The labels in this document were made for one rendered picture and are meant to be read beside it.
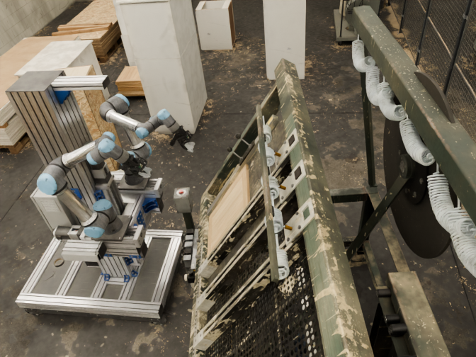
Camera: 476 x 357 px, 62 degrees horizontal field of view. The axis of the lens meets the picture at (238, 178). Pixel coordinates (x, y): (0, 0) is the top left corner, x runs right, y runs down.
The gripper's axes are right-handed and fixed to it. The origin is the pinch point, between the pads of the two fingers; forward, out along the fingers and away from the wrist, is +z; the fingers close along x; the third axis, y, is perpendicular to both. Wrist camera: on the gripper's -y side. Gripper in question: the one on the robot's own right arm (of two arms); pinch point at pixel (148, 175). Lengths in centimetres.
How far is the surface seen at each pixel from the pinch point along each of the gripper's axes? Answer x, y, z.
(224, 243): -27, 32, 42
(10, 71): 238, -415, 21
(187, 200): 19, -36, 70
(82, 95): 125, -170, 22
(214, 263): -35, 18, 54
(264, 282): -54, 78, 19
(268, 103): 67, 48, 38
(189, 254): -23, -25, 75
